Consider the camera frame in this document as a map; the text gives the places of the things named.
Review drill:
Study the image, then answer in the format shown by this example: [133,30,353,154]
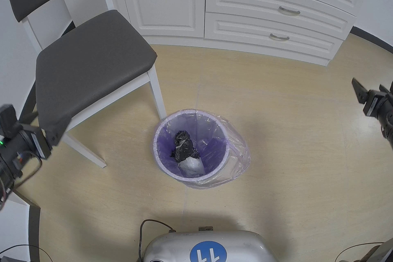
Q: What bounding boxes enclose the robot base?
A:
[144,229,277,262]

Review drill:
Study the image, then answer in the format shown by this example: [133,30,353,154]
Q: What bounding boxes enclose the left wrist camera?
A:
[0,104,18,140]

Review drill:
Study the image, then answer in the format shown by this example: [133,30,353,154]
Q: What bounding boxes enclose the clear printed wrapper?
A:
[178,156,206,177]

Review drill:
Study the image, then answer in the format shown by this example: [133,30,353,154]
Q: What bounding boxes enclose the white trash bin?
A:
[154,110,229,183]

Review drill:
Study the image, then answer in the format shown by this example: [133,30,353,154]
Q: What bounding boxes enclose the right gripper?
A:
[351,78,393,140]

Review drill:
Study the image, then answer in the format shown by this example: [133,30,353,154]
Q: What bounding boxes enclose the purple plastic bag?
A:
[152,109,251,190]

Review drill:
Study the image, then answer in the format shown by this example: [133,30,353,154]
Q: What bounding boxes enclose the black plastic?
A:
[170,131,200,162]

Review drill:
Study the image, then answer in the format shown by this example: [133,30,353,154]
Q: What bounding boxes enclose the white chair with grey seat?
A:
[8,0,167,168]

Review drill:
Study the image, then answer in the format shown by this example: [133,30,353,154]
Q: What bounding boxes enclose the black cable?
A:
[139,219,176,260]
[0,243,51,262]
[335,242,384,262]

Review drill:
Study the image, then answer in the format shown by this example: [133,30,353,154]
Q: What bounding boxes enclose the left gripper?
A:
[0,120,72,185]

